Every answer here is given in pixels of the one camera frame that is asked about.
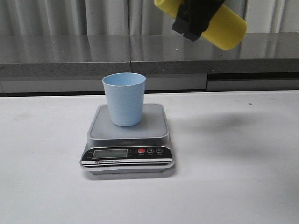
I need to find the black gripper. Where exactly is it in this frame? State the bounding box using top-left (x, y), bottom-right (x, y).
top-left (172, 0), bottom-right (225, 42)

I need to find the yellow squeeze bottle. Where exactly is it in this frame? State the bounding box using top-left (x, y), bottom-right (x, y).
top-left (154, 0), bottom-right (247, 50)

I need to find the light blue plastic cup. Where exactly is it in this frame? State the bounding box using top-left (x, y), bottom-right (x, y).
top-left (102, 72), bottom-right (146, 126)

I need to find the silver electronic kitchen scale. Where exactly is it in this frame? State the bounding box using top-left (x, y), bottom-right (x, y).
top-left (80, 103), bottom-right (175, 174)

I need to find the grey stone counter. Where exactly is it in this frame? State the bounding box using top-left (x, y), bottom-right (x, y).
top-left (0, 33), bottom-right (299, 96)

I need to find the grey curtain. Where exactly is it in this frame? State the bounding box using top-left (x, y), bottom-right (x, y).
top-left (0, 0), bottom-right (299, 36)

